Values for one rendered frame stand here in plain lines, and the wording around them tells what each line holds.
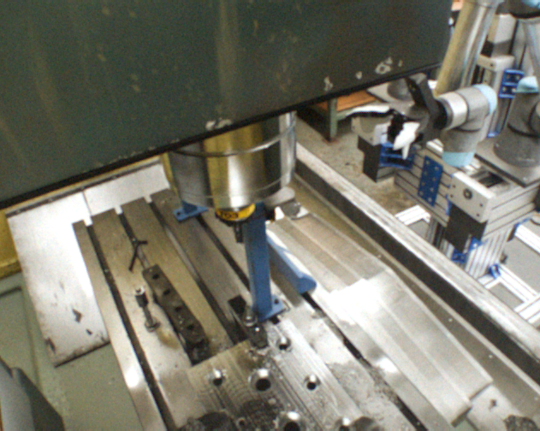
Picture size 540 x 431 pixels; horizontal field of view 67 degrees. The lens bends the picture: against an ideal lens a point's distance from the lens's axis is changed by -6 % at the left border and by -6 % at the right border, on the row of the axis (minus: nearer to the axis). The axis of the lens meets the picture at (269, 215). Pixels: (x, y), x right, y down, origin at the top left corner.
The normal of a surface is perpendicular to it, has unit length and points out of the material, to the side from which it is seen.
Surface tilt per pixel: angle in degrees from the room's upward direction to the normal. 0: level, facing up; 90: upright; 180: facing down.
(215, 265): 0
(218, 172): 90
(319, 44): 90
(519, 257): 0
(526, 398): 17
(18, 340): 0
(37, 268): 25
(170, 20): 90
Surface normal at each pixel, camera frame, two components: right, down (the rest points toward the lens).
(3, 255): 0.51, 0.53
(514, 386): -0.30, -0.63
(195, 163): -0.25, 0.63
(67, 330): 0.15, -0.48
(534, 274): -0.05, -0.77
